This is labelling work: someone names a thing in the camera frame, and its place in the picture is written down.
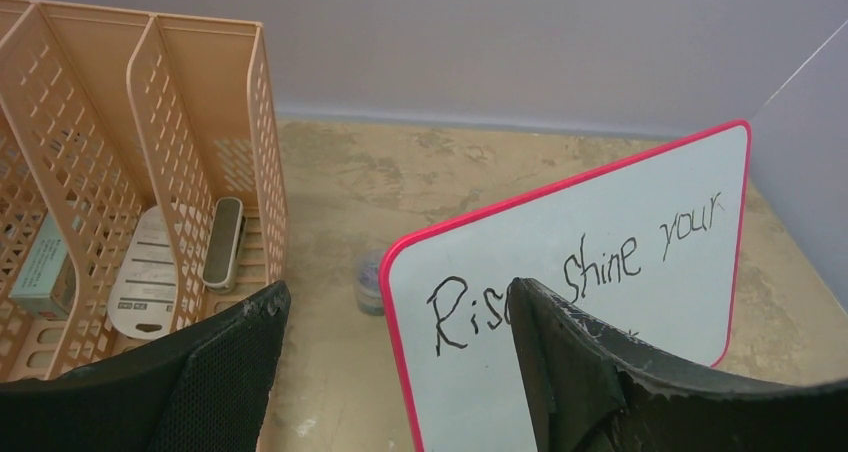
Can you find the orange plastic file organizer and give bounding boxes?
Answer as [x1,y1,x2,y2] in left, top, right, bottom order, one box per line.
[1,0,289,382]

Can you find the white oval stencil ruler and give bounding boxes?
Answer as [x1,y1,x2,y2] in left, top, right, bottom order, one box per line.
[107,206,177,341]

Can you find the small clear plastic jar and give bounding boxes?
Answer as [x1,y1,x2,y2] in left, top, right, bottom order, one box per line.
[354,249,385,316]

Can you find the pink-framed whiteboard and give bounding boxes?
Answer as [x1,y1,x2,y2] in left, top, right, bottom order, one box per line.
[379,120,752,451]

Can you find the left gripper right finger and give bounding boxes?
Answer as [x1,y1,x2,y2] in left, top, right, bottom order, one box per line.
[507,278,847,451]

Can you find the grey whiteboard eraser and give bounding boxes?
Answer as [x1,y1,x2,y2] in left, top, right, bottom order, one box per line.
[202,197,246,294]

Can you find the grey block in organizer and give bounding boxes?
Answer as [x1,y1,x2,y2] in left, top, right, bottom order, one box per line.
[9,215,76,321]

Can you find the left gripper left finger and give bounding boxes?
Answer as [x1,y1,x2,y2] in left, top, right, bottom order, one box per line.
[1,281,291,451]

